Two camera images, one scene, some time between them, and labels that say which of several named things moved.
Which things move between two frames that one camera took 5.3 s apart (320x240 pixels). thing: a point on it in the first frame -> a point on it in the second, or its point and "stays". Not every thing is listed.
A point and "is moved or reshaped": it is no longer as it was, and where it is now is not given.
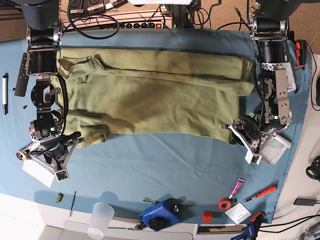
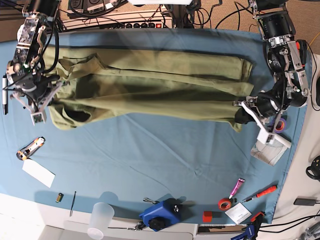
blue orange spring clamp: (252, 228) stays
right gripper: (253, 136) -> (265, 107)
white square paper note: (238, 213) stays
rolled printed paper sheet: (275, 149) stays
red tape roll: (224, 204) stays
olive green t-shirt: (187, 94) is moved or reshaped
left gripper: (57, 158) -> (37, 100)
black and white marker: (5, 93) stays
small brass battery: (59, 197) stays
